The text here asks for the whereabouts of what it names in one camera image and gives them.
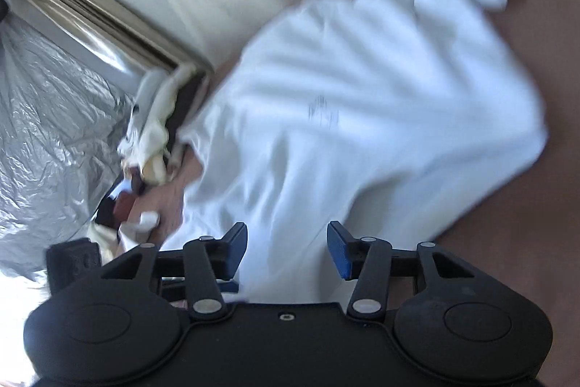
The white t-shirt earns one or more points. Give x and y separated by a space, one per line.
392 117

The silver foil window cover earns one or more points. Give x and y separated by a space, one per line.
60 126

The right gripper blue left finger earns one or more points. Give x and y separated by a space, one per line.
231 250

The red-brown suitcase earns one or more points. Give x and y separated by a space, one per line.
123 207

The dark brown folded garment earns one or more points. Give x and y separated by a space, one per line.
189 99

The beige curtain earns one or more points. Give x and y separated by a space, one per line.
107 36

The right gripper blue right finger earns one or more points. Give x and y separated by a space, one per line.
345 250

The cream towel green trim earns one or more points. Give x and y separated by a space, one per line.
148 159

